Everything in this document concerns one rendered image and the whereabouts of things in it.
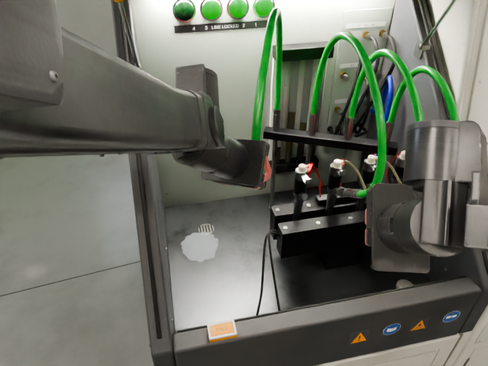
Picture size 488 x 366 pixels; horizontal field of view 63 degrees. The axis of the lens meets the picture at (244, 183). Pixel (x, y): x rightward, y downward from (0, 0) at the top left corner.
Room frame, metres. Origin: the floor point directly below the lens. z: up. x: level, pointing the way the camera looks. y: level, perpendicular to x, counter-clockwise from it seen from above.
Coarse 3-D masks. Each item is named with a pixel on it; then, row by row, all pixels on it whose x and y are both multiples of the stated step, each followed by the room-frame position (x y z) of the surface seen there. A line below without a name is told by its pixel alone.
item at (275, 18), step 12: (276, 12) 0.71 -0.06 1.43; (276, 24) 0.82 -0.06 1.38; (264, 36) 0.64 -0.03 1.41; (276, 36) 0.84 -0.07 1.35; (264, 48) 0.62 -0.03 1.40; (276, 48) 0.86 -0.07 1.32; (264, 60) 0.60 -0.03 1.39; (276, 60) 0.87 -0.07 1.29; (264, 72) 0.58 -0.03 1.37; (276, 72) 0.87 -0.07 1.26; (264, 84) 0.57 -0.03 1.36; (276, 84) 0.88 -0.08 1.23; (276, 96) 0.88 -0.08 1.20; (276, 108) 0.88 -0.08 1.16; (252, 132) 0.52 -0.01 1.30
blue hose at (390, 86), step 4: (388, 76) 0.93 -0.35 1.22; (388, 80) 0.92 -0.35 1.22; (392, 80) 0.92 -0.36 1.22; (388, 84) 0.91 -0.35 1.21; (392, 84) 0.91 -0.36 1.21; (384, 88) 0.94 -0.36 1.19; (388, 88) 0.91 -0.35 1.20; (392, 88) 0.90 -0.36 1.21; (384, 92) 0.94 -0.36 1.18; (388, 92) 0.90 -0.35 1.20; (392, 92) 0.90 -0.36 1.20; (384, 96) 0.95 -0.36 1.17; (388, 96) 0.90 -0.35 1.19; (392, 96) 0.89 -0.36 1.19; (384, 100) 0.95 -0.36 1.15; (388, 100) 0.89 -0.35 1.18; (388, 104) 0.89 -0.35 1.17; (388, 108) 0.89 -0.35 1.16; (372, 112) 0.98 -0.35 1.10; (388, 112) 0.89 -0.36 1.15; (384, 116) 0.89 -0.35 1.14; (388, 116) 0.88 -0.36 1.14
